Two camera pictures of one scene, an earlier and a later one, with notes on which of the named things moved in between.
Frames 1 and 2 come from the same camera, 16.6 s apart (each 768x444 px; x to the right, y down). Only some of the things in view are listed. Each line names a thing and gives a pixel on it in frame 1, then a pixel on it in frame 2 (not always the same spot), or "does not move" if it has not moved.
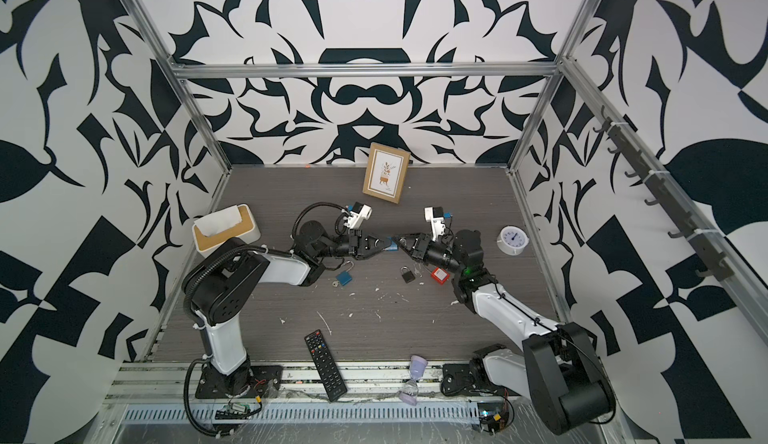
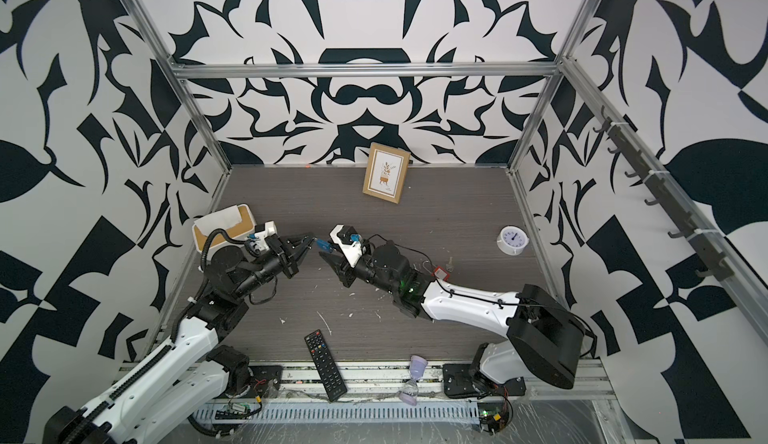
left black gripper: x=358 y=245 -> x=285 y=253
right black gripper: x=424 y=249 -> x=342 y=268
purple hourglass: x=417 y=364 does not move
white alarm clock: x=512 y=239 does not move
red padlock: x=440 y=275 does not move
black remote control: x=325 y=366 does not move
